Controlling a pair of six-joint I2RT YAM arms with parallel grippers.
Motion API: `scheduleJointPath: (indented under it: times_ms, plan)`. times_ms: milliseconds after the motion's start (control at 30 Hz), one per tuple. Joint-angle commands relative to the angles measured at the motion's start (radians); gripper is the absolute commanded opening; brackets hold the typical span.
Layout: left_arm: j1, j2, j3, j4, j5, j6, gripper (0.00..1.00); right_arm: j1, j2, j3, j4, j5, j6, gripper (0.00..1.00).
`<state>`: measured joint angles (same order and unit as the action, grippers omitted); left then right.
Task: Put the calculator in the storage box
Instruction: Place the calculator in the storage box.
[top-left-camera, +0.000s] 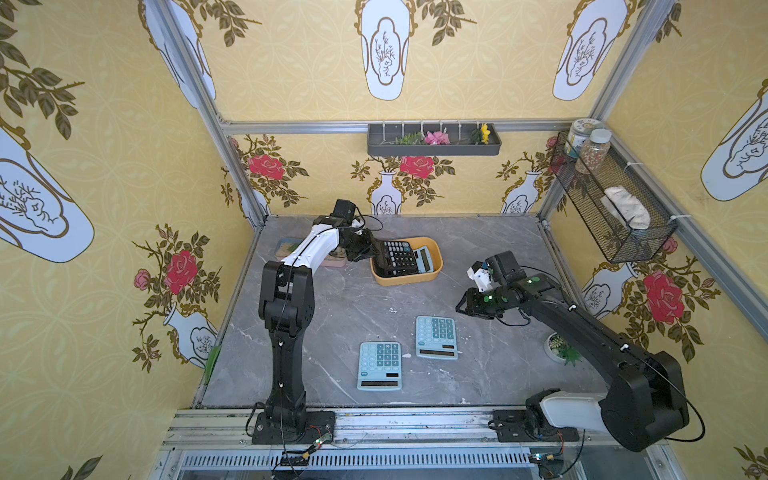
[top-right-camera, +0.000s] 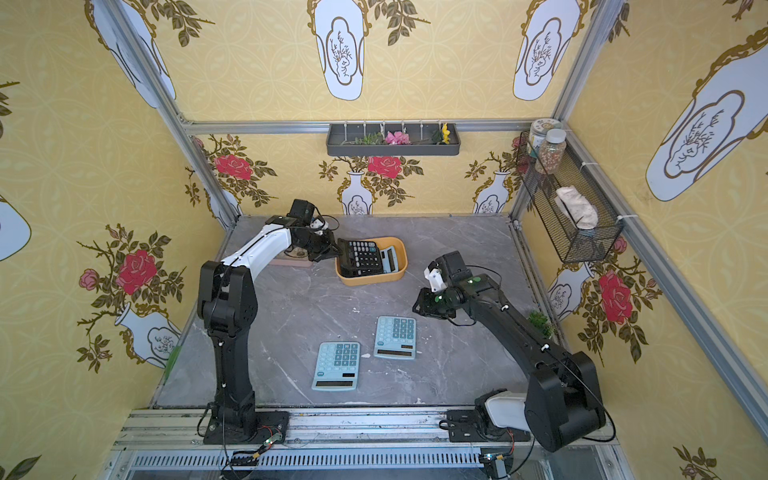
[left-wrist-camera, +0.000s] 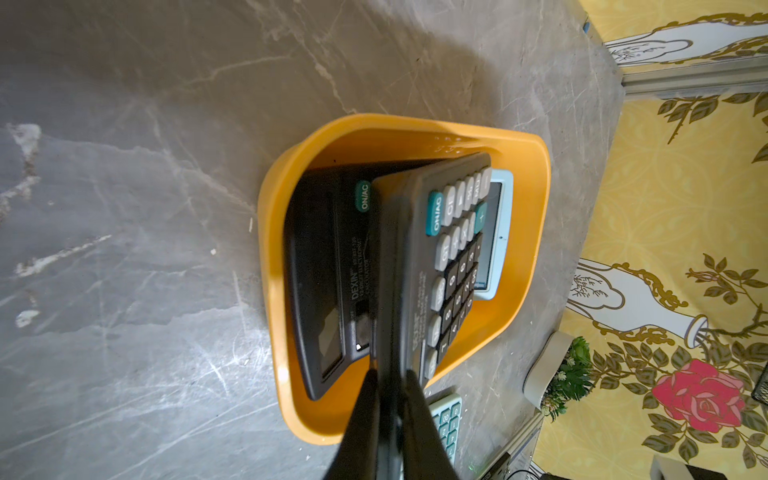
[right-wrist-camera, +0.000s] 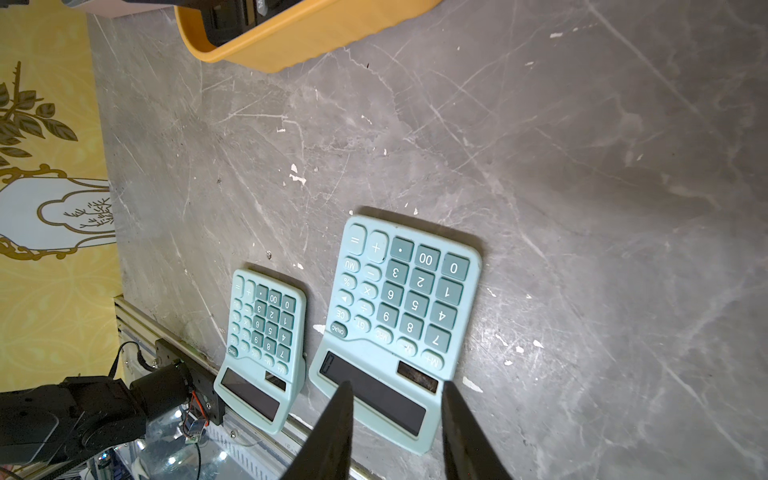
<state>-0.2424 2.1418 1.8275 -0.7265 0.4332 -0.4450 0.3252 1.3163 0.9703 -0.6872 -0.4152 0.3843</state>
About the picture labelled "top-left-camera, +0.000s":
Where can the glass jar with beans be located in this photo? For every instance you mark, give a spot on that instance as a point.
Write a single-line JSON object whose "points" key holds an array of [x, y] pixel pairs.
{"points": [[594, 151]]}

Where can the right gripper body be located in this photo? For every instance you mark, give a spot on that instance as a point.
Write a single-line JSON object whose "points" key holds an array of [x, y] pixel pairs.
{"points": [[471, 301]]}

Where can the yellow storage box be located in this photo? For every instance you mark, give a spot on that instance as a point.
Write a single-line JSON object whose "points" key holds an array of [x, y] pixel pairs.
{"points": [[415, 242]]}

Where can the black wire wall basket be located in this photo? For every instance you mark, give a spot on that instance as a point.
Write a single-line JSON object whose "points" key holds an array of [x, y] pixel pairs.
{"points": [[617, 243]]}

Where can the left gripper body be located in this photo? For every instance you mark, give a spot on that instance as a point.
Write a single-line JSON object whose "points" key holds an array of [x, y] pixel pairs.
{"points": [[367, 245]]}

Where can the white crumpled cloth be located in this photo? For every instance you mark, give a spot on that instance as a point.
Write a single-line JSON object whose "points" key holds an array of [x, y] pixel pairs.
{"points": [[626, 208]]}

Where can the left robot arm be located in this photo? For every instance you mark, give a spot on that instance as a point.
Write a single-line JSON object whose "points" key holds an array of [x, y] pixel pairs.
{"points": [[287, 305]]}

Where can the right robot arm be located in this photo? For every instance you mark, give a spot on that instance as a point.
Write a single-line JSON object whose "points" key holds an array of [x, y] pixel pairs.
{"points": [[645, 400]]}

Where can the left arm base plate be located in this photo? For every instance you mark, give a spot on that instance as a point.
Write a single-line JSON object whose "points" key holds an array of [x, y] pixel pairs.
{"points": [[278, 429]]}

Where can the yellow artificial flower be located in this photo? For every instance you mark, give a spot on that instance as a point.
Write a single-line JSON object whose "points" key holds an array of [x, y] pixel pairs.
{"points": [[483, 134]]}

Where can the black calculator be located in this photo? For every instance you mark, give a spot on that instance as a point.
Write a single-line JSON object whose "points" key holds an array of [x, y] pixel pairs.
{"points": [[394, 258]]}

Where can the teal calculator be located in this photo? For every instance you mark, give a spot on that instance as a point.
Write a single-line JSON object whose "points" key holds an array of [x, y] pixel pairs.
{"points": [[424, 260], [380, 366], [436, 338]]}

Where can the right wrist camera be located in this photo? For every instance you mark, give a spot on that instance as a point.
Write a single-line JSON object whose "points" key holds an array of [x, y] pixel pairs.
{"points": [[502, 269]]}

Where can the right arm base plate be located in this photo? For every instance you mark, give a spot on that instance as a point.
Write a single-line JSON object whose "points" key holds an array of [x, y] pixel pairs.
{"points": [[528, 426]]}

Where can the grey wall shelf tray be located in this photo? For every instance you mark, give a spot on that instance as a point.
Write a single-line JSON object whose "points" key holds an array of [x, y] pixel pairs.
{"points": [[401, 139]]}

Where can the pink artificial flower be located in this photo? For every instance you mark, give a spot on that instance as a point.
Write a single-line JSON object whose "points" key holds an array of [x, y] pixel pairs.
{"points": [[437, 138]]}

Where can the glass jar white lid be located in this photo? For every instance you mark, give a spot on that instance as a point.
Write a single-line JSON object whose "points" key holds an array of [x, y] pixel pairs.
{"points": [[579, 133]]}

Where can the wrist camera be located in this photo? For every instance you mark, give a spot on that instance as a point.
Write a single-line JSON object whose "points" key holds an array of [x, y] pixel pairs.
{"points": [[346, 215], [502, 269]]}

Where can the small potted green plant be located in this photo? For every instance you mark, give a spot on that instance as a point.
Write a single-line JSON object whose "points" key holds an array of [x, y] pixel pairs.
{"points": [[560, 351]]}

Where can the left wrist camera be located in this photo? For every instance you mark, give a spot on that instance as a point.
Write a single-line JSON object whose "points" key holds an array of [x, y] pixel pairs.
{"points": [[346, 215]]}

